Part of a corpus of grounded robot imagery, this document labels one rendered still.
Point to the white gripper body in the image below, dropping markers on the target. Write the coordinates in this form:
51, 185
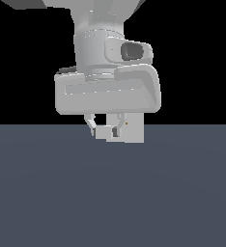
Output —
105, 96

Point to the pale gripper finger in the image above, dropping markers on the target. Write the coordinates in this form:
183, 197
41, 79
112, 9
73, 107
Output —
91, 123
117, 128

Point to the small grey charger block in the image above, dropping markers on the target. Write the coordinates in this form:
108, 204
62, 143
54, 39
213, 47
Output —
103, 131

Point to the small white cube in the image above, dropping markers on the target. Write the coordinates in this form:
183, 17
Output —
134, 128

